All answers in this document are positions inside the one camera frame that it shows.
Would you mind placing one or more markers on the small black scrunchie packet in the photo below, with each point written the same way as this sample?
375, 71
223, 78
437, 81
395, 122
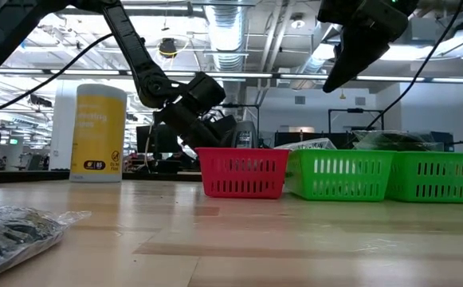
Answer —
394, 141

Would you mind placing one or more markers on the red plastic basket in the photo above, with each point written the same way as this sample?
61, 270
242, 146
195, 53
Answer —
243, 173

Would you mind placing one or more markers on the gray travel bottle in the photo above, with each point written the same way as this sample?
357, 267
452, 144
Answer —
244, 135

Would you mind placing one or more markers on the black overhead camera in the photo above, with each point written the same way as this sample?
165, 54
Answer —
168, 48

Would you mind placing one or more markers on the vanity pad packet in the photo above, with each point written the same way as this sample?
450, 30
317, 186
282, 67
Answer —
311, 144

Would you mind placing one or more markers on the long black scrunchies packet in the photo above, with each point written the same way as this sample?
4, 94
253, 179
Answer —
12, 235

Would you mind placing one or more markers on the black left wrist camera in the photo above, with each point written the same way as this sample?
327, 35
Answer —
205, 91

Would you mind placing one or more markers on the white pillar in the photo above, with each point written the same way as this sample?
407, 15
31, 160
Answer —
61, 123

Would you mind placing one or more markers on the black background monitor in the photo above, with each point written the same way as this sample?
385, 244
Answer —
157, 139

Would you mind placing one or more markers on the silver ventilation duct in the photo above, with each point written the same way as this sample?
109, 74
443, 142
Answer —
227, 32

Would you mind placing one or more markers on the green plastic basket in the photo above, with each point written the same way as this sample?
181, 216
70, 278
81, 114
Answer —
438, 177
338, 175

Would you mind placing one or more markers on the black background rig frame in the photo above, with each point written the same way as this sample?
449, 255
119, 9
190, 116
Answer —
354, 109

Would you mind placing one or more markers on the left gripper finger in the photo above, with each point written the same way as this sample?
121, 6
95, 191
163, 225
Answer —
205, 139
227, 133

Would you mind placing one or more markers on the yellow wipes canister white lid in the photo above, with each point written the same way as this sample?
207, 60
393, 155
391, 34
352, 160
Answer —
97, 131

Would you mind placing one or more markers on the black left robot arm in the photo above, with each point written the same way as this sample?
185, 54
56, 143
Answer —
0, 40

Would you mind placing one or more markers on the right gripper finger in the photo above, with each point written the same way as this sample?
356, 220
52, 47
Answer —
354, 60

